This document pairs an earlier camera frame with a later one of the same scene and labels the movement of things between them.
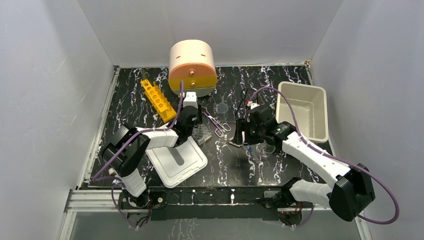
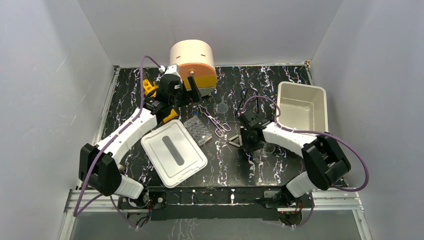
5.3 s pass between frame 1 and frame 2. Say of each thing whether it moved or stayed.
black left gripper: moved
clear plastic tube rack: stayed
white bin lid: stayed
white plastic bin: stayed
